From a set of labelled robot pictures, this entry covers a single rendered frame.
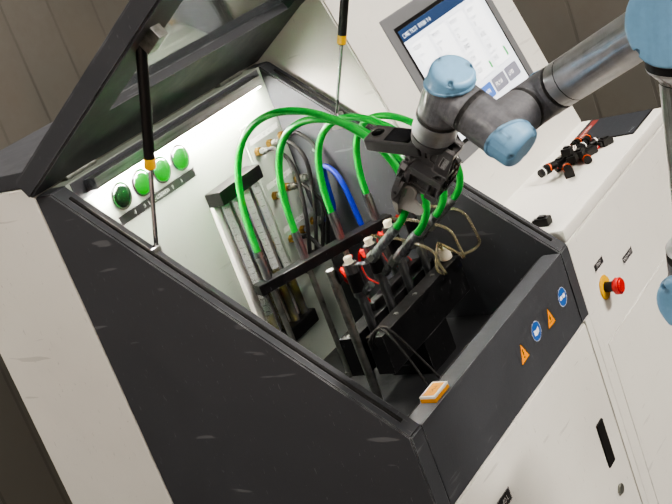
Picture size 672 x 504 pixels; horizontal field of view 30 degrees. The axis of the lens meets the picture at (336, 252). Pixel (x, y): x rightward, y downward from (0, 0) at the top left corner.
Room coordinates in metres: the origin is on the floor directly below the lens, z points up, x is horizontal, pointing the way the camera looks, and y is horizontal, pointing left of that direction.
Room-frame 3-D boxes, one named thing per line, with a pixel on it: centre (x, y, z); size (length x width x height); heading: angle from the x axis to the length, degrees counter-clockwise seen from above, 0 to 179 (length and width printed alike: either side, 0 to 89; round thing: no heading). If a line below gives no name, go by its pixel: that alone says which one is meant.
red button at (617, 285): (2.40, -0.51, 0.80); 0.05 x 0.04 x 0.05; 142
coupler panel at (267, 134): (2.56, 0.04, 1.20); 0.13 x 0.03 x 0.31; 142
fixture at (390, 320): (2.31, -0.09, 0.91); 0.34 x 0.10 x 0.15; 142
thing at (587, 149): (2.70, -0.58, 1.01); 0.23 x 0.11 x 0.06; 142
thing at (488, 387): (2.07, -0.20, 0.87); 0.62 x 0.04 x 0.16; 142
